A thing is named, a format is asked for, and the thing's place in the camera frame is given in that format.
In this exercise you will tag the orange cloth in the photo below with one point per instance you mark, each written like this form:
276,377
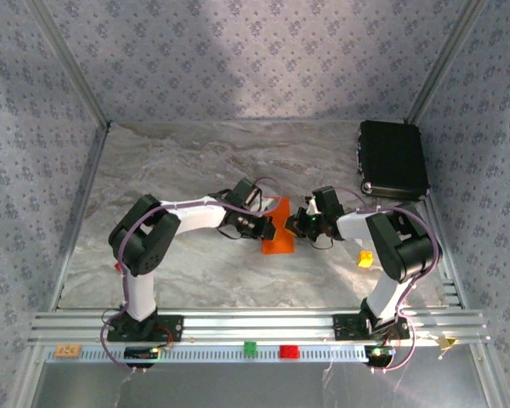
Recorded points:
282,244

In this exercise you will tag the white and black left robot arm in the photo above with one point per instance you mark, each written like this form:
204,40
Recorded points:
195,217

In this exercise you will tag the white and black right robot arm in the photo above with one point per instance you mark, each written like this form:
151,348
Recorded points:
355,225

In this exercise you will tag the yellow block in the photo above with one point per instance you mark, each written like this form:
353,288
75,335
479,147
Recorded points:
365,259

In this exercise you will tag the black hard case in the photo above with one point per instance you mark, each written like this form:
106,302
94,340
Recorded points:
391,157

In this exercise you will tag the green toy brick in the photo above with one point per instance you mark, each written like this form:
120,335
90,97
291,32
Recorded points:
250,348

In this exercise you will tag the red toy brick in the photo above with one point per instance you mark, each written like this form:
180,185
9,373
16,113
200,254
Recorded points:
289,352

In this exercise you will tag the gold folded paper scrap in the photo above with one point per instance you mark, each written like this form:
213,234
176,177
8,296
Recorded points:
446,341

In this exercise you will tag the aluminium mounting rail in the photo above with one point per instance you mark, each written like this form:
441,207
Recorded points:
259,325

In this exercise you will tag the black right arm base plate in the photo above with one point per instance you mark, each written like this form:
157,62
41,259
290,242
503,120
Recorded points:
348,327

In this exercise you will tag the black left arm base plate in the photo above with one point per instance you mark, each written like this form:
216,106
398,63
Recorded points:
170,327

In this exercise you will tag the aluminium table side rail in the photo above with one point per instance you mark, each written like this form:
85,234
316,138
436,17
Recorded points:
80,212
450,293

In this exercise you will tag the aluminium frame post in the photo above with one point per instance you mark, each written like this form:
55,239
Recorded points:
447,59
70,61

